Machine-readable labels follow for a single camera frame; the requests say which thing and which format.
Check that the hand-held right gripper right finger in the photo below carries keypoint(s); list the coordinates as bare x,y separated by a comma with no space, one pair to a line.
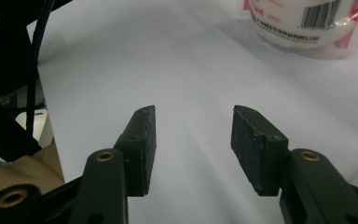
261,161

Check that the clear bag with red print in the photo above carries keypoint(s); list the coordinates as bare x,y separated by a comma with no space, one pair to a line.
292,34

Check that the white object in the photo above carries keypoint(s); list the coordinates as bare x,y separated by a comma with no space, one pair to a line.
38,123

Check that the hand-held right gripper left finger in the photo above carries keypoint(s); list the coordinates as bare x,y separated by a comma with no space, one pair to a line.
138,161

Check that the white table cover sheet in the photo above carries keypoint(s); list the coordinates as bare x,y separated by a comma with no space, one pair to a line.
199,62

